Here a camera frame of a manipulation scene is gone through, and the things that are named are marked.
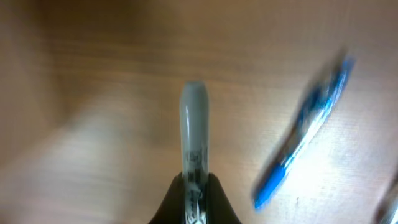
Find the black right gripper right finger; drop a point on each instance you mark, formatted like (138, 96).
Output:
(219, 209)

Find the grey permanent marker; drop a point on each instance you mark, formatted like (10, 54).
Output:
(194, 127)

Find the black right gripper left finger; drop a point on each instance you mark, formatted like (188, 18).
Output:
(172, 208)

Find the blue ballpoint pen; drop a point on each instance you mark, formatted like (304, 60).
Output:
(318, 101)

